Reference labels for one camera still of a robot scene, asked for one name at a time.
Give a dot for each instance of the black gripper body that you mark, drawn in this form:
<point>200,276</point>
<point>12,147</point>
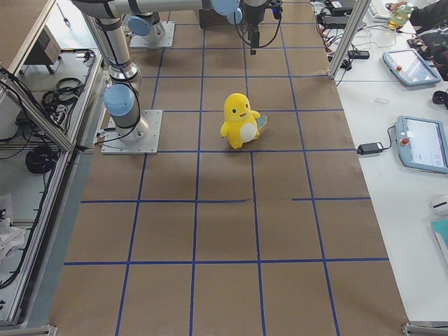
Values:
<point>254,15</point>

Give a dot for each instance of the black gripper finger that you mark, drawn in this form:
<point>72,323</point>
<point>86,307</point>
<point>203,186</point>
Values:
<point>254,38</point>

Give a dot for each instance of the yellow plush dinosaur toy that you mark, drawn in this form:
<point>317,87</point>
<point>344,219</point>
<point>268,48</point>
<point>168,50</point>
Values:
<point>241,123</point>

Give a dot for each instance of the yellow drink bottle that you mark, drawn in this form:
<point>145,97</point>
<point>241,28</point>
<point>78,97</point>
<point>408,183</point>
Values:
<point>400,16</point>

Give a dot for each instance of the teach pendant far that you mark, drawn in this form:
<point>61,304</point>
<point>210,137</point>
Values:
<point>410,68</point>

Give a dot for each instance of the teach pendant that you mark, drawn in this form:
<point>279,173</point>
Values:
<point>410,68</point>
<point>422,144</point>

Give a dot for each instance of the black power adapter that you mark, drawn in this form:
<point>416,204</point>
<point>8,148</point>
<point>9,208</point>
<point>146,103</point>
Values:
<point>370,148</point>

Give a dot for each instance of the teach pendant near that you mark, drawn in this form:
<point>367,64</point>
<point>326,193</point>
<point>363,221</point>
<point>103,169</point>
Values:
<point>422,144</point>

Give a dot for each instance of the white computer mouse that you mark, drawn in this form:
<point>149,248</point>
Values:
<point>438,204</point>

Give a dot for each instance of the aluminium frame post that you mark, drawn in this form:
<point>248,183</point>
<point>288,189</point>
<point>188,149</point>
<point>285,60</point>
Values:
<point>359,10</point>

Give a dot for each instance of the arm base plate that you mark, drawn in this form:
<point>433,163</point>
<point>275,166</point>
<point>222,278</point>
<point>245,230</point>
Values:
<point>138,42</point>
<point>144,138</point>

